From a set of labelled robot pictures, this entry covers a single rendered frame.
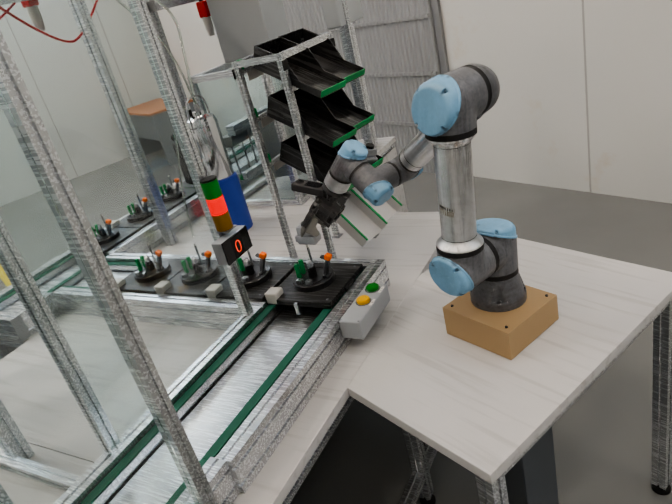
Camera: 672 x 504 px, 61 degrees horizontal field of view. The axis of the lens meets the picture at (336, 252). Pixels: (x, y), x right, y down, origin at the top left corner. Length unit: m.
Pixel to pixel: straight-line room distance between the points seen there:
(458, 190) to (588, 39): 3.02
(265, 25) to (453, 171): 1.75
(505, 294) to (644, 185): 2.91
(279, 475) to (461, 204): 0.75
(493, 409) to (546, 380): 0.16
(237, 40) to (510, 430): 2.25
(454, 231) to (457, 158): 0.18
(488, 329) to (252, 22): 1.93
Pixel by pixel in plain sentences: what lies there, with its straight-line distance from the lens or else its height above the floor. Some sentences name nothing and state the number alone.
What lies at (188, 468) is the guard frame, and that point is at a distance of 1.19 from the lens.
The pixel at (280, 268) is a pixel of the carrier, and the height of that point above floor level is 0.97.
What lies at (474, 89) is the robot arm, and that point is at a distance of 1.30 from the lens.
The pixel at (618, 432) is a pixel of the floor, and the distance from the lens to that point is 2.61.
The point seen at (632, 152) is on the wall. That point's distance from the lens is 4.35.
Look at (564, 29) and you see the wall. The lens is 4.35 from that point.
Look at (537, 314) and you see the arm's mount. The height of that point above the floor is 0.93.
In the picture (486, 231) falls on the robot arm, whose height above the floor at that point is 1.18.
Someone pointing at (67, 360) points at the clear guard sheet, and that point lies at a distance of 0.98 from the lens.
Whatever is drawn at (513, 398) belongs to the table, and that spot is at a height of 0.86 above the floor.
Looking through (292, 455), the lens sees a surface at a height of 0.86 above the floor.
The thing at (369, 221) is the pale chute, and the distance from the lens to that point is 2.06.
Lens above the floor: 1.84
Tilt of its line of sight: 25 degrees down
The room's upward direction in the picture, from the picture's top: 15 degrees counter-clockwise
